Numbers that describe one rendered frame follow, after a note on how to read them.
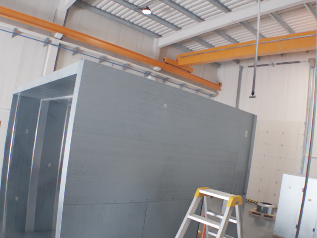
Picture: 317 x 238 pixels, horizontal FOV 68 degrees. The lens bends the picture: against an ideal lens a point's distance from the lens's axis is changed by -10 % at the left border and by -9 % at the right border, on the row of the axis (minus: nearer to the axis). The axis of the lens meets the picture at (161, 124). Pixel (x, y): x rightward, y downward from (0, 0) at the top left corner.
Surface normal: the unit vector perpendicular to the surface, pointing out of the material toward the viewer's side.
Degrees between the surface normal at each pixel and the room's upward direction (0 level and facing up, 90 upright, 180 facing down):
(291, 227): 90
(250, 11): 90
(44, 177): 90
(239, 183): 90
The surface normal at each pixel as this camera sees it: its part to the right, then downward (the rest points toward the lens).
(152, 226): 0.64, 0.05
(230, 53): -0.76, -0.14
